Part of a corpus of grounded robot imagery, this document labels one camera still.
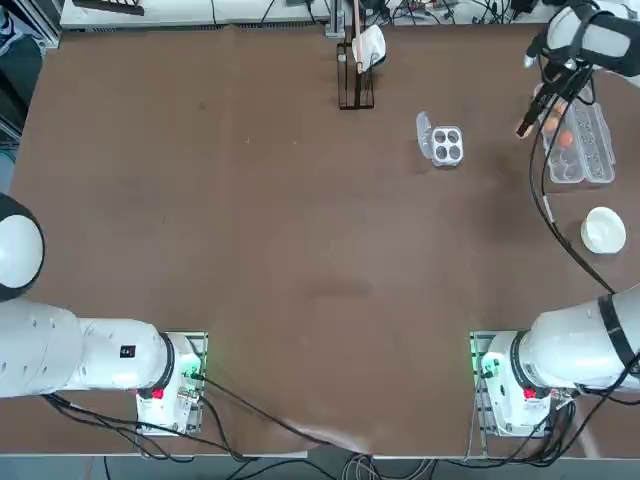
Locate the wooden rod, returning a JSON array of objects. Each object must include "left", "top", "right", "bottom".
[{"left": 352, "top": 0, "right": 365, "bottom": 75}]

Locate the aluminium frame profile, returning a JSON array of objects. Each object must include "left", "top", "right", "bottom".
[{"left": 33, "top": 0, "right": 63, "bottom": 50}]

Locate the clear four-slot egg tray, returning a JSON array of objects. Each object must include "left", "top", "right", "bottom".
[{"left": 415, "top": 110, "right": 466, "bottom": 170}]

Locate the black table cable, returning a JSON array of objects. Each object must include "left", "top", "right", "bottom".
[{"left": 192, "top": 372, "right": 374, "bottom": 456}]

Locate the white round bowl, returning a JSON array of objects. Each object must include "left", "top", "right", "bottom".
[{"left": 580, "top": 206, "right": 628, "bottom": 256}]

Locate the white side shelf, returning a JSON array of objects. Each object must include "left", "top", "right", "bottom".
[{"left": 59, "top": 0, "right": 331, "bottom": 27}]

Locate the clear twelve-slot egg tray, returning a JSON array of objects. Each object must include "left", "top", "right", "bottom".
[{"left": 532, "top": 82, "right": 616, "bottom": 185}]

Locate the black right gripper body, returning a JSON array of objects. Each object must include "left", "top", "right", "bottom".
[{"left": 539, "top": 52, "right": 596, "bottom": 101}]

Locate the black wire cup rack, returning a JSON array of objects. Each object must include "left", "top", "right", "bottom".
[{"left": 335, "top": 42, "right": 377, "bottom": 111}]

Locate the aluminium camera post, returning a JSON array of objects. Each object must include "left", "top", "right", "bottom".
[{"left": 325, "top": 0, "right": 347, "bottom": 37}]

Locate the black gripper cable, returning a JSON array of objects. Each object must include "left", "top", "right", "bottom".
[{"left": 529, "top": 69, "right": 616, "bottom": 294}]

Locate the black slotted rack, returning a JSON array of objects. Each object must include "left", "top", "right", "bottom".
[{"left": 72, "top": 0, "right": 147, "bottom": 17}]

